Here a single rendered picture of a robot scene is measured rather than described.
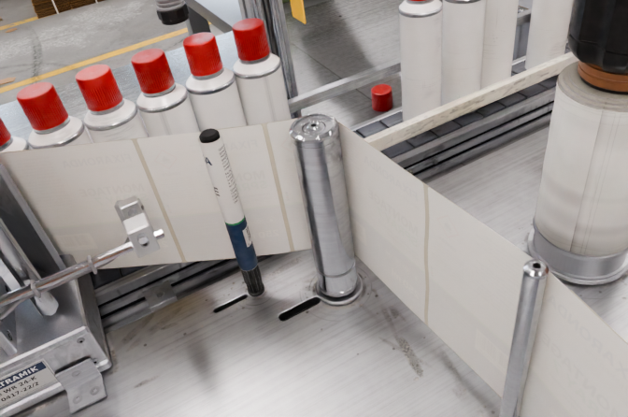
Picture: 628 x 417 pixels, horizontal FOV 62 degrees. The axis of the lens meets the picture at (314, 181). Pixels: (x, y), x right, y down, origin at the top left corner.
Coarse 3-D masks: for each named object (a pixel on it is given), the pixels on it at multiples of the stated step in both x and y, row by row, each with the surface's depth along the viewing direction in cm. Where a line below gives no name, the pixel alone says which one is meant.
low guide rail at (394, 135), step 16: (544, 64) 73; (560, 64) 73; (512, 80) 71; (528, 80) 72; (464, 96) 69; (480, 96) 69; (496, 96) 71; (432, 112) 67; (448, 112) 68; (464, 112) 69; (400, 128) 65; (416, 128) 67; (384, 144) 65
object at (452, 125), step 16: (544, 80) 76; (512, 96) 74; (528, 96) 74; (400, 112) 75; (480, 112) 72; (368, 128) 73; (384, 128) 72; (432, 128) 71; (448, 128) 70; (400, 144) 69; (416, 144) 68; (112, 272) 57; (128, 272) 57; (96, 288) 56
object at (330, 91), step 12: (528, 12) 76; (516, 24) 76; (396, 60) 70; (372, 72) 68; (384, 72) 69; (396, 72) 70; (336, 84) 67; (348, 84) 67; (360, 84) 68; (300, 96) 65; (312, 96) 65; (324, 96) 66; (300, 108) 66
